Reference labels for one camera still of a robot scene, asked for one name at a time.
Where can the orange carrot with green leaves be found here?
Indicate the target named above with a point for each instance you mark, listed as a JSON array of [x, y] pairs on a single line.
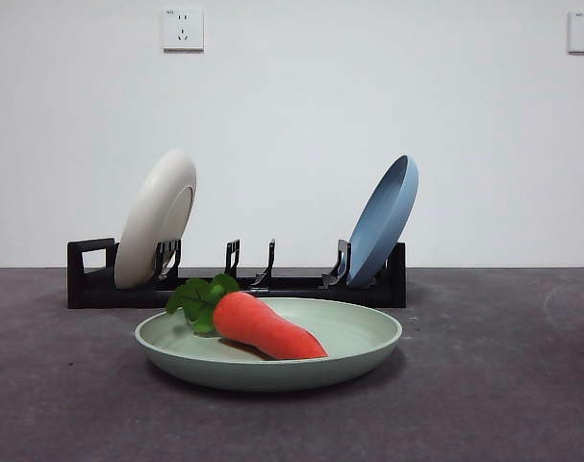
[[265, 329]]

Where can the light green plate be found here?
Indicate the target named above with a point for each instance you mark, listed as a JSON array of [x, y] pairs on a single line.
[[272, 376]]

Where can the blue plate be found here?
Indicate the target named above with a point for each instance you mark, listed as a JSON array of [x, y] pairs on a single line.
[[378, 231]]

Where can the cream white plate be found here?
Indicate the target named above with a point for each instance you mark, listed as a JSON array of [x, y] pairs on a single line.
[[152, 216]]

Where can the black plate rack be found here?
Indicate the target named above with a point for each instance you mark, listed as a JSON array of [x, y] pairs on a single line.
[[99, 298]]

